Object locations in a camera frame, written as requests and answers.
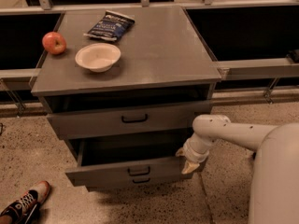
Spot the grey drawer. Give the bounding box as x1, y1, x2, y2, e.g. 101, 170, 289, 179
65, 140, 185, 187
47, 101, 211, 140
85, 175, 194, 192

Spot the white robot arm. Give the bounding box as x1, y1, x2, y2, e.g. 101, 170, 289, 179
176, 115, 299, 224

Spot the grey top drawer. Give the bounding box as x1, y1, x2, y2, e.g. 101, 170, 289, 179
47, 101, 211, 140

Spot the grey bottom drawer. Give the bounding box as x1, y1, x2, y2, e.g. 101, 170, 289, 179
85, 175, 194, 192

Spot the grey drawer cabinet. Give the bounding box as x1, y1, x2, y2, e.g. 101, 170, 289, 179
30, 6, 222, 192

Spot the black chair leg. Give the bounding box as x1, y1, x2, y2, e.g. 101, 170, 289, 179
251, 152, 256, 160

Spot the grey metal railing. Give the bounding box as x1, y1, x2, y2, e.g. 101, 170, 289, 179
1, 0, 298, 116

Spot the white bowl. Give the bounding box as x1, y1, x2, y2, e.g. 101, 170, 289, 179
75, 43, 121, 73

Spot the blue chip bag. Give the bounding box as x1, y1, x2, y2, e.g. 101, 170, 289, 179
84, 10, 135, 42

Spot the red apple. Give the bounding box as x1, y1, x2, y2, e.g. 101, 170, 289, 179
42, 32, 66, 55

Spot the red black sneaker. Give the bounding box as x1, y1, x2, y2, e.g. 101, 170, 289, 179
0, 180, 50, 224

